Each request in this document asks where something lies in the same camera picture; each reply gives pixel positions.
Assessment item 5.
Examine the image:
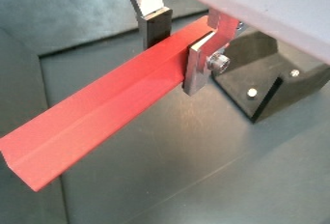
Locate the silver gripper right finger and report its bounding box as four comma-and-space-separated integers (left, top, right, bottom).
183, 9, 239, 96

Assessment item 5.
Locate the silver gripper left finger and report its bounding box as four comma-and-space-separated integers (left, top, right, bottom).
129, 0, 172, 48

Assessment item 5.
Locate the red hexagonal peg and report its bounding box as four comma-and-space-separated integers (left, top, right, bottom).
0, 17, 209, 191

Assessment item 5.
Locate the black curved holder stand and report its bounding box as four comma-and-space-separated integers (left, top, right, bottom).
212, 32, 330, 123

